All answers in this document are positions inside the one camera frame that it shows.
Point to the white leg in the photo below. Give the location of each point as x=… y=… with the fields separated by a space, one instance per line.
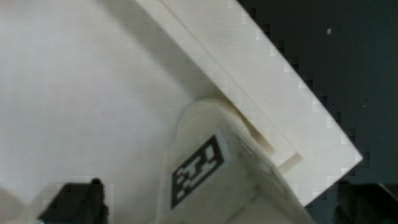
x=223 y=187

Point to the white square tabletop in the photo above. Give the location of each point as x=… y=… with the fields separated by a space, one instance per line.
x=109 y=63

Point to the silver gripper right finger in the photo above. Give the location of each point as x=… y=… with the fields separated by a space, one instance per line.
x=367 y=203

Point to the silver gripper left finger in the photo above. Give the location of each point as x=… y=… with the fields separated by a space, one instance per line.
x=77 y=206

